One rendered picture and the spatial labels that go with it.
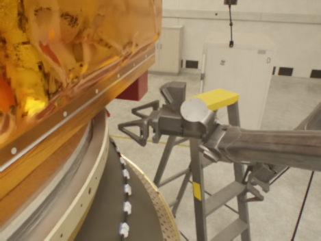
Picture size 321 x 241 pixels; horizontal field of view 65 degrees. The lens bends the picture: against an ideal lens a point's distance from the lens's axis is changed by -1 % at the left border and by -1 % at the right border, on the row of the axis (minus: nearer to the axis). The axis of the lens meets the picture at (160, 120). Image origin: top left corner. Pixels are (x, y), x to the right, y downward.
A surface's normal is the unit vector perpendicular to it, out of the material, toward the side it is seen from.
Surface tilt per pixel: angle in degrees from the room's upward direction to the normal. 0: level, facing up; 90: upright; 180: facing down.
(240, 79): 90
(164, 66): 90
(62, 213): 0
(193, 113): 40
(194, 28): 90
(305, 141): 47
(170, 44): 90
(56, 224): 0
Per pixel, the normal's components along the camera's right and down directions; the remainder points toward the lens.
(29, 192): 0.02, -0.90
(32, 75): 0.51, 0.44
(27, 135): 0.97, 0.13
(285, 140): -0.72, -0.64
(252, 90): -0.22, 0.43
